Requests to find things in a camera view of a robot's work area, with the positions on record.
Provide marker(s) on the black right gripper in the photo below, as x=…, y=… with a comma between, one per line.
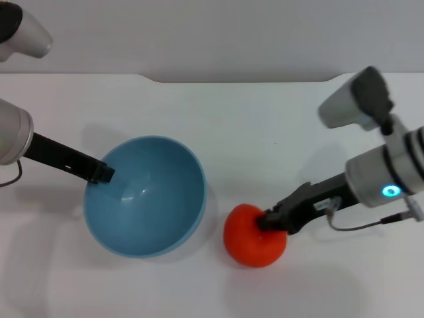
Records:
x=314, y=202

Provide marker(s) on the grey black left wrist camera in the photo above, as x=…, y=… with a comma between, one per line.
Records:
x=23, y=30

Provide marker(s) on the blue ceramic bowl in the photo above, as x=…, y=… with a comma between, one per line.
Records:
x=149, y=212

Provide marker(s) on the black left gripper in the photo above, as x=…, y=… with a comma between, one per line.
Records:
x=59, y=155

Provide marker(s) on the orange toy fruit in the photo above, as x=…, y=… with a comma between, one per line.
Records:
x=248, y=245

